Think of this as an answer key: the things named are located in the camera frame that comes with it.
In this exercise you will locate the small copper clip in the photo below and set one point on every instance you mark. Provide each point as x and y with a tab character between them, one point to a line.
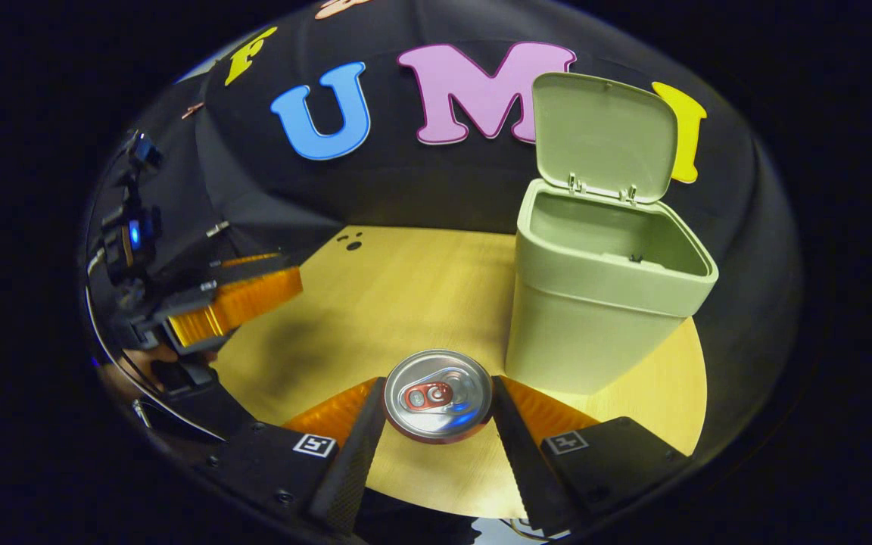
192	111

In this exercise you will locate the wooden desktop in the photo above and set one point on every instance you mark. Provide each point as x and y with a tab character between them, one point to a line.
406	303

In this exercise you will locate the pale green desktop garbage bin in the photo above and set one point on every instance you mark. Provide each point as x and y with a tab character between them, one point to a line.
587	333

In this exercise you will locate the black backdrop cloth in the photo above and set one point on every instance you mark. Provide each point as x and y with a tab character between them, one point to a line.
406	182

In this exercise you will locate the silver pop can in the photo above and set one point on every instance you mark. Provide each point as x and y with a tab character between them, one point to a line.
436	397

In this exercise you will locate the small silver clip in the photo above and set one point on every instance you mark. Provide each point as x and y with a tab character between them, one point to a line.
217	228

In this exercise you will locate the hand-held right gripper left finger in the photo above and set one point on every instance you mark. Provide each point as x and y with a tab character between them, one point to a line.
353	454

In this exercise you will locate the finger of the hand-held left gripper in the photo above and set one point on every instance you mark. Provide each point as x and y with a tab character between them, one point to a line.
247	303
250	265

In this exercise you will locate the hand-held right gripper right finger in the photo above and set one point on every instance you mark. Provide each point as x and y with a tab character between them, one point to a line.
519	454

